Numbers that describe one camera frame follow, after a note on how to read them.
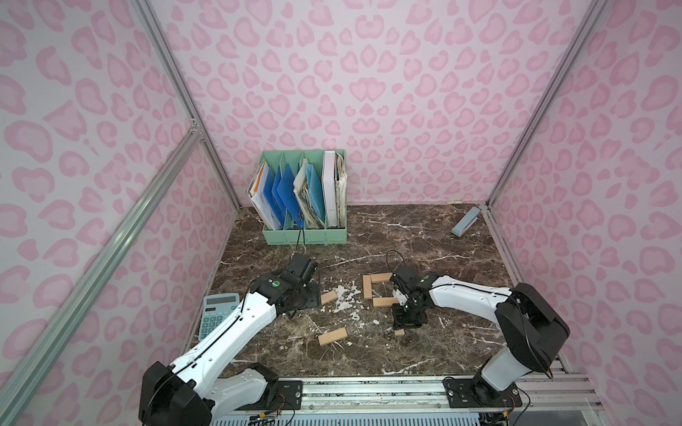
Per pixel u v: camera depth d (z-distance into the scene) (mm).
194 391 397
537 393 745
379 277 959
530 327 455
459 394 729
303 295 630
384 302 908
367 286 946
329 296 927
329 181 927
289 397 733
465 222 1074
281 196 979
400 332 834
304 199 951
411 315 751
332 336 838
